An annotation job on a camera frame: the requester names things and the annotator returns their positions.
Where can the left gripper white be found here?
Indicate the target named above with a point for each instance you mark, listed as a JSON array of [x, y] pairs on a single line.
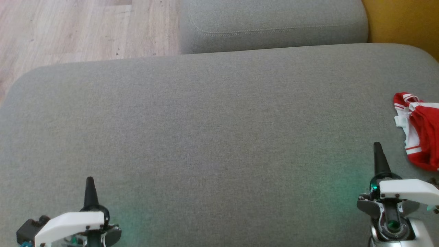
[[68, 223]]

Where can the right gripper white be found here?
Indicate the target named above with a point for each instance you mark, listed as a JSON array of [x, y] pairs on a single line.
[[408, 190]]

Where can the red shirt with white hem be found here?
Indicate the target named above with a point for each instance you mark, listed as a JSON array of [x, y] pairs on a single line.
[[401, 99]]

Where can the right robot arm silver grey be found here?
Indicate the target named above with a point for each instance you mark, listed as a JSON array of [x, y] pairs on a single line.
[[425, 235]]

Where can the large grey sofa seat cushion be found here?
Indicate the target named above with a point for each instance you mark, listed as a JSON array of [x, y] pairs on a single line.
[[205, 137]]

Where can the small grey sofa cushion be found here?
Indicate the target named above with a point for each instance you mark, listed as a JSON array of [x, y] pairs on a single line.
[[274, 20]]

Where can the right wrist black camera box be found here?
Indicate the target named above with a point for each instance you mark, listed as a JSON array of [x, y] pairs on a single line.
[[434, 182]]

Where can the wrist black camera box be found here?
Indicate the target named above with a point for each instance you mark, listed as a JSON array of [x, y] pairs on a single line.
[[31, 228], [434, 182]]

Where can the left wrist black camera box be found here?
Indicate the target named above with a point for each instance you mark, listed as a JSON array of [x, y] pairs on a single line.
[[31, 228]]

